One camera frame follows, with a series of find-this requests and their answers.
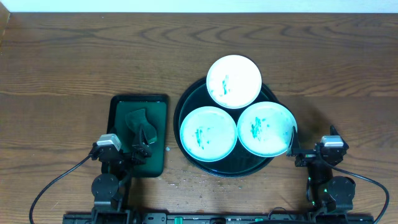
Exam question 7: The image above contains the dark green sponge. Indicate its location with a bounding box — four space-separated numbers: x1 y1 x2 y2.
125 108 157 144

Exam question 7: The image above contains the white plate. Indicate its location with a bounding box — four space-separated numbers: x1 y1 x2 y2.
237 101 298 157
206 55 262 109
180 106 238 162

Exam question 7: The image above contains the white plate back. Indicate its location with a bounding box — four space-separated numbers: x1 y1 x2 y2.
206 55 262 109

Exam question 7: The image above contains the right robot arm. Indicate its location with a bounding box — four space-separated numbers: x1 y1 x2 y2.
287 126 356 223

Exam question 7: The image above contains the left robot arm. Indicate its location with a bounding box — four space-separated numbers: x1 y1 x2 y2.
90 125 152 223

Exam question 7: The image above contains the green rectangular tray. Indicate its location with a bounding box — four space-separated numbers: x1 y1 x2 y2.
107 95 168 177

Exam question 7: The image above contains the round black tray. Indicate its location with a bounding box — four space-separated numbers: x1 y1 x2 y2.
174 78 273 178

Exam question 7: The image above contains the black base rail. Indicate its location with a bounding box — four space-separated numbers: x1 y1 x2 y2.
62 213 373 224

